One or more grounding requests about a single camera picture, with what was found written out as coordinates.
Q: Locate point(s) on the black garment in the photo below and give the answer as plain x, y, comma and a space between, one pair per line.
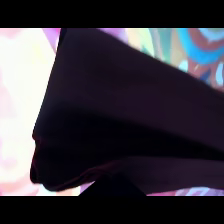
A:
126, 126

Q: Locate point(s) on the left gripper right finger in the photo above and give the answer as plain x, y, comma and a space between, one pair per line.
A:
128, 189

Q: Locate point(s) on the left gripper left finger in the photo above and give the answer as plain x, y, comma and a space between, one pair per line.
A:
100, 190

